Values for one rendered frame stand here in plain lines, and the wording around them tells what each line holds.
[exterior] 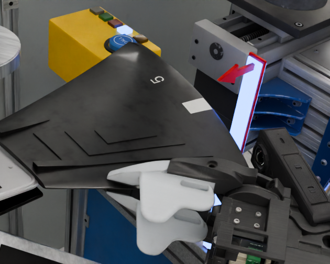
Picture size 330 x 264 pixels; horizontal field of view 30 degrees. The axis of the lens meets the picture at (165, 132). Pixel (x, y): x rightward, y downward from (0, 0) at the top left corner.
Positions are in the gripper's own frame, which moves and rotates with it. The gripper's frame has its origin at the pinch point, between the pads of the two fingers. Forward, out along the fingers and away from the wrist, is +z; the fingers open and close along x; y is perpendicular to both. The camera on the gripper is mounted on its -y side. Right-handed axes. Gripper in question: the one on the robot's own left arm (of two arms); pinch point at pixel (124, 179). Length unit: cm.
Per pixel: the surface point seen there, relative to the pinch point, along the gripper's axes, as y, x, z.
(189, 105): -13.8, 2.0, -3.4
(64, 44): -38.9, 17.1, 18.9
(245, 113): -22.3, 8.7, -9.7
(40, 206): -69, 98, 37
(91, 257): -35, 65, 12
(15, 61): 2.8, -12.9, 7.9
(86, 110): -7.6, 0.1, 5.9
